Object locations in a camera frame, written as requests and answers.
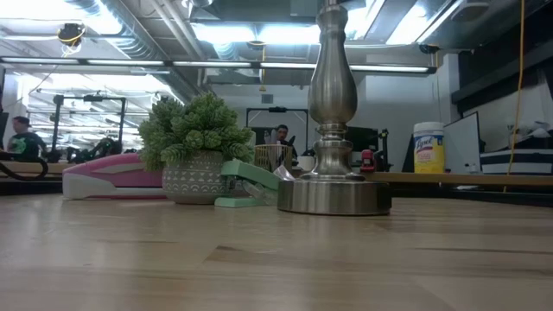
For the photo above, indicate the white board panel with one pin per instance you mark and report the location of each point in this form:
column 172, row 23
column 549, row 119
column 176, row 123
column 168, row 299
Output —
column 462, row 142

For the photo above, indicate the person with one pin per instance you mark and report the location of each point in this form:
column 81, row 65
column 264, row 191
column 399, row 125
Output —
column 26, row 144
column 283, row 134

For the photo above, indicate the pink and white stapler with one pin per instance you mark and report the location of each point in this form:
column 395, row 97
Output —
column 108, row 173

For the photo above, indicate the black background station frame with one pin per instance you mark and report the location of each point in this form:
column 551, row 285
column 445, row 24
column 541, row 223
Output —
column 88, row 98
column 276, row 110

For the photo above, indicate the light wood desk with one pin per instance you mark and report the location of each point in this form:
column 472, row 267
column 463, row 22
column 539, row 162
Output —
column 475, row 178

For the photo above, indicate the black monitor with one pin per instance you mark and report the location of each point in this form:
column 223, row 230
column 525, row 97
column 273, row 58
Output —
column 362, row 138

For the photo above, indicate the silver metal lamp base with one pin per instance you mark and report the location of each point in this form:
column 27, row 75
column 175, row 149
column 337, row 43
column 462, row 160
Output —
column 332, row 198

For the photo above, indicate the black LED light bar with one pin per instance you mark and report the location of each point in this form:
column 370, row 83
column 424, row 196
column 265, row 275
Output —
column 216, row 64

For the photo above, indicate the red stapler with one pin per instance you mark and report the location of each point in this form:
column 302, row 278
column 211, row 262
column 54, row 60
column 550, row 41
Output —
column 367, row 160

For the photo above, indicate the black ceiling-mounted camera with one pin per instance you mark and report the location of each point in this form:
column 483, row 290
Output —
column 71, row 33

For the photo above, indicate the mint green stapler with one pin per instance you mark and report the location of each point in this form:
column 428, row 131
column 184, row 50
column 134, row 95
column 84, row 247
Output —
column 250, row 173

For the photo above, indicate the black and white striped box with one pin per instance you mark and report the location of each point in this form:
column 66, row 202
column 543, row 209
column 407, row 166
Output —
column 518, row 160

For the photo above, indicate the yellow Lysol wipes canister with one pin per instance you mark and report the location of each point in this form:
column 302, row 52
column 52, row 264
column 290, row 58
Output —
column 428, row 149

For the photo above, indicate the artificial green plant in pot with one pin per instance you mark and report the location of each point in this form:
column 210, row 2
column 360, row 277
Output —
column 194, row 129

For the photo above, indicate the white crumpled bag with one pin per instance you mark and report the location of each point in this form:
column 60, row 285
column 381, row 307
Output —
column 531, row 129

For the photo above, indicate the black background robot arm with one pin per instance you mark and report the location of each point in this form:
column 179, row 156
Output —
column 99, row 149

